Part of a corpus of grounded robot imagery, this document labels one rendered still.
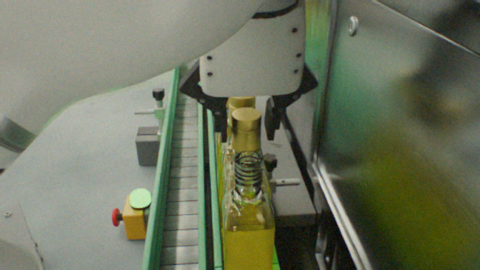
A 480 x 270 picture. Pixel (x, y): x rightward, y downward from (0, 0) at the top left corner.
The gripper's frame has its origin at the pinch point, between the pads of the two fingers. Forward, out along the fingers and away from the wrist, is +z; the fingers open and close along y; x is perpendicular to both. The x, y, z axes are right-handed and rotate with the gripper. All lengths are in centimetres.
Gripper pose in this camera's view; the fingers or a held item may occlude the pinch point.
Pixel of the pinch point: (246, 121)
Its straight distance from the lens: 44.3
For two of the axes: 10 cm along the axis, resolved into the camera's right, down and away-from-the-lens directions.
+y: -10.0, 0.5, -0.8
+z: -0.3, 6.9, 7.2
